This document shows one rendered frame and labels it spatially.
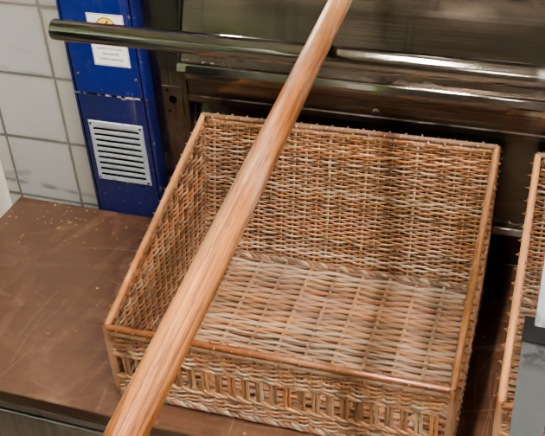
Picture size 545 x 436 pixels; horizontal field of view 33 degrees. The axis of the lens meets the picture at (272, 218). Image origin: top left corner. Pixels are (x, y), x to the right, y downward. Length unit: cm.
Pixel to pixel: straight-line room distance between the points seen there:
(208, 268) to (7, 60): 121
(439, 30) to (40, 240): 91
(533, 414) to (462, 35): 67
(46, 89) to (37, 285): 40
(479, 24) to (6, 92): 97
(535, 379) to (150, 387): 57
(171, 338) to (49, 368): 93
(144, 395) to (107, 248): 120
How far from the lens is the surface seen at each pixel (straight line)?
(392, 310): 166
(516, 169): 169
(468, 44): 157
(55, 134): 198
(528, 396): 116
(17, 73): 195
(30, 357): 168
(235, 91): 173
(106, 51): 177
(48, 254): 189
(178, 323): 74
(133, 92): 178
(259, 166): 91
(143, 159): 186
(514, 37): 156
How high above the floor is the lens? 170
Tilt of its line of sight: 36 degrees down
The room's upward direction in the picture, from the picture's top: 4 degrees counter-clockwise
